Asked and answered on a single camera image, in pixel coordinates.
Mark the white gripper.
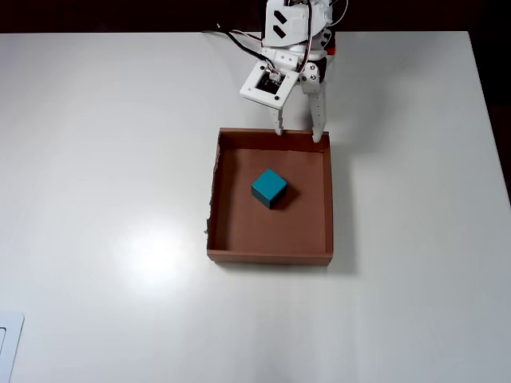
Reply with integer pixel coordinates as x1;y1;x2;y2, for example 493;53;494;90
261;45;331;144

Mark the blue cube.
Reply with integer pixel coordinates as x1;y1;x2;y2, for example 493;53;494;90
250;168;289;210

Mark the brown cardboard box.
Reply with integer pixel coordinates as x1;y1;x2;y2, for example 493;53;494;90
204;127;335;267

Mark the red black table clamp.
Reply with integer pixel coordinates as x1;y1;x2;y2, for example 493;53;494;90
323;30;339;57

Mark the white flat pad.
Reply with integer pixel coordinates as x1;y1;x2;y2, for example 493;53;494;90
0;313;26;383

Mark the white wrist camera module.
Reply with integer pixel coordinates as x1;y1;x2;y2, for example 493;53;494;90
239;61;301;111

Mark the red white black servo cable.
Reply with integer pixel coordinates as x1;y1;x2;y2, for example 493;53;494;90
297;0;316;75

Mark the thin red white wire bundle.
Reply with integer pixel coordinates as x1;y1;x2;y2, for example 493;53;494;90
215;23;264;43

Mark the black camera cable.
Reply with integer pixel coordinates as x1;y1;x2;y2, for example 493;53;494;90
202;23;276;77

